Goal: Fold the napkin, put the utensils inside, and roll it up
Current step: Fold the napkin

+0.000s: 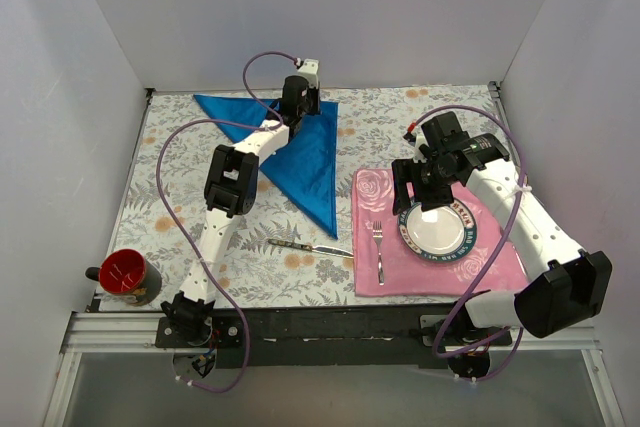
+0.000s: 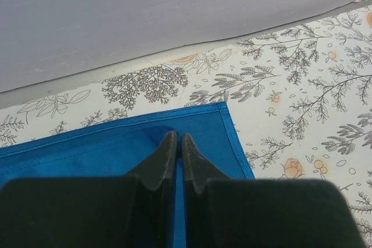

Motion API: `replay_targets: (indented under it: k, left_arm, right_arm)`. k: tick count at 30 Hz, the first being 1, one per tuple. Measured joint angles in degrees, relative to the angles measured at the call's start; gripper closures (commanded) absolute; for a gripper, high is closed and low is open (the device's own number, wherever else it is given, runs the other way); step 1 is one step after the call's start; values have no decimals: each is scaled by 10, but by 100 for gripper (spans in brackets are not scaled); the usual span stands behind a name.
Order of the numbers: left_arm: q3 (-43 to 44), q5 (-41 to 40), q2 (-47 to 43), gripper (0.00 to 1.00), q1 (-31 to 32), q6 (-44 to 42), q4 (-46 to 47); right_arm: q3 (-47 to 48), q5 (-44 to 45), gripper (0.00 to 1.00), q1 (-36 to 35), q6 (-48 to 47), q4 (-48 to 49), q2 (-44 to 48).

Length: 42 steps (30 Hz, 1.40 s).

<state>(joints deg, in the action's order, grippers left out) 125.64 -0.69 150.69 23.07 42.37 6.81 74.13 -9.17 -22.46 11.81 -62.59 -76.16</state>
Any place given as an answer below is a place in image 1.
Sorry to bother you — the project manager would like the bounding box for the purple cable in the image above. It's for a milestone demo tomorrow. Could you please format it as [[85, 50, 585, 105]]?
[[407, 104, 529, 384], [155, 50, 301, 393]]

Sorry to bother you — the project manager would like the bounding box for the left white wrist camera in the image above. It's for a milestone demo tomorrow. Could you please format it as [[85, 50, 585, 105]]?
[[295, 58, 320, 90]]

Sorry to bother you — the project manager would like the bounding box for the patterned handle table knife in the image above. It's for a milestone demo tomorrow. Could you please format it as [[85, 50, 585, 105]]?
[[267, 239, 354, 258]]

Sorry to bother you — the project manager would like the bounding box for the aluminium frame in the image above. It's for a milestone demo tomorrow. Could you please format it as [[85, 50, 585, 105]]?
[[42, 80, 626, 427]]

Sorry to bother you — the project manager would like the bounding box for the red and black mug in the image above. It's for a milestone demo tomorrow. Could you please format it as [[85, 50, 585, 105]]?
[[85, 249, 162, 306]]

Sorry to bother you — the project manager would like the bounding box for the blue cloth napkin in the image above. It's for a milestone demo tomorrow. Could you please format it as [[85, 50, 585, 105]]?
[[194, 94, 338, 239]]

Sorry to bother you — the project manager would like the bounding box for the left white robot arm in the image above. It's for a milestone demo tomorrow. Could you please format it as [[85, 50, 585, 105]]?
[[161, 73, 320, 347]]

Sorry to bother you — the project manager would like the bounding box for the floral tablecloth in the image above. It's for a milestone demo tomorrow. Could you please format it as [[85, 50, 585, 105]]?
[[111, 85, 500, 308]]

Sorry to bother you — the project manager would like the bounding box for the white plate green rim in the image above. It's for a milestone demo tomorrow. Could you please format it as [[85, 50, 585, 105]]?
[[398, 199, 477, 263]]

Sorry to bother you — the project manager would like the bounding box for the silver fork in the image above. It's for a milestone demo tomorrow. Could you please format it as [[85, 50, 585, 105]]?
[[372, 221, 385, 285]]

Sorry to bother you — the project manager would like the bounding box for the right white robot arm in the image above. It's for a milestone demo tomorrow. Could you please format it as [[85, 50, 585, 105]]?
[[392, 107, 612, 345]]

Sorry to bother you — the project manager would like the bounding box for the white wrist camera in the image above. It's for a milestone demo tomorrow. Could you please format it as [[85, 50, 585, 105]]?
[[295, 58, 320, 90], [403, 122, 431, 163]]

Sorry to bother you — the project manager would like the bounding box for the pink floral placemat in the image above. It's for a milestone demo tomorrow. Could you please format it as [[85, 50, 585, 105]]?
[[352, 169, 502, 297]]

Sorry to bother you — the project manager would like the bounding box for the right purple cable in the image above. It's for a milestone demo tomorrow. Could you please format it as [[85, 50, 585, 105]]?
[[407, 104, 529, 384]]

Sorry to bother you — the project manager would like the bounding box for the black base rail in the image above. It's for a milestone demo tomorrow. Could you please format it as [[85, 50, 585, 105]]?
[[154, 296, 514, 368]]

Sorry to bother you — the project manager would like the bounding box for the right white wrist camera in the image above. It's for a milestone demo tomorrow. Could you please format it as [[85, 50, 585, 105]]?
[[403, 122, 431, 163]]

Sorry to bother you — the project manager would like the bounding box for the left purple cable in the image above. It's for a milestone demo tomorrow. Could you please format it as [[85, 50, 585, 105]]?
[[155, 50, 301, 393]]

